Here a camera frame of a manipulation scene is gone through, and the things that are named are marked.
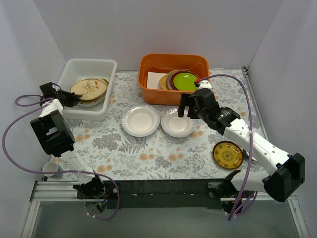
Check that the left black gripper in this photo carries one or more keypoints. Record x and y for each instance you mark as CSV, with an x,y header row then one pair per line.
x,y
70,98

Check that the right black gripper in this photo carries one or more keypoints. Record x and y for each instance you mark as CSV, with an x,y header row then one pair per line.
x,y
189,105

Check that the white watermelon pattern plate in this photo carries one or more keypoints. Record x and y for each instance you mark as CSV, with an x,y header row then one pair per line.
x,y
97,100

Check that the tan bird pattern plate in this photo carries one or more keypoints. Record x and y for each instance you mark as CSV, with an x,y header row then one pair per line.
x,y
89,89

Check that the small white paper plate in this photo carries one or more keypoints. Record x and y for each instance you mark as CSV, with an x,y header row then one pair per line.
x,y
175,126

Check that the large white paper plate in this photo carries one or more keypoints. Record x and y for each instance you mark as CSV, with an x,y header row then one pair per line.
x,y
140,120

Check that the yellow brown ornate plate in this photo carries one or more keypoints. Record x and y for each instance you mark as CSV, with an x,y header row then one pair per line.
x,y
228,155

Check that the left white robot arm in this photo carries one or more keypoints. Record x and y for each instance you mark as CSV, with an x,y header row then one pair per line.
x,y
56,138

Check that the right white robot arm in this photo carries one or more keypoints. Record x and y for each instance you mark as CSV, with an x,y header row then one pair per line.
x,y
285,172

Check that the white plastic bin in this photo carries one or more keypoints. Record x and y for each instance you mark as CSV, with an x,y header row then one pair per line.
x,y
79,69

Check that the orange plastic bin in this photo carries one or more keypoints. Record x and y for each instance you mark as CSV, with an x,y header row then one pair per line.
x,y
165,63

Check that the lime green round plate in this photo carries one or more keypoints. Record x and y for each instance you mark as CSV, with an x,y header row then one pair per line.
x,y
185,81

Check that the grey speckled plate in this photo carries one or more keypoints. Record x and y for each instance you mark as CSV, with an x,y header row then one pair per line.
x,y
169,85

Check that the dark red plate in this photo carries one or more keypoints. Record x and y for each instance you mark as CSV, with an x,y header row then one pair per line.
x,y
181,71

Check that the small woven bamboo tray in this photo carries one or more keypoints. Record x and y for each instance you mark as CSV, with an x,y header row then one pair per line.
x,y
162,82

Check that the white paper sheet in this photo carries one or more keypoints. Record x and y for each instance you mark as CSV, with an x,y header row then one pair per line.
x,y
153,79

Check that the white ceramic cup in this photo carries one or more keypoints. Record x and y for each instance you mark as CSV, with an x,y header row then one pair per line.
x,y
52,169

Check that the white bowl teal rim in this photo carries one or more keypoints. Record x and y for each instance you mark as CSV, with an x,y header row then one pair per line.
x,y
246,156

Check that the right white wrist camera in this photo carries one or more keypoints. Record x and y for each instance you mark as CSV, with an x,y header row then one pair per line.
x,y
202,84

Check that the black aluminium base frame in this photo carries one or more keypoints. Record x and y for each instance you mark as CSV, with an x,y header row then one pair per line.
x,y
217,194

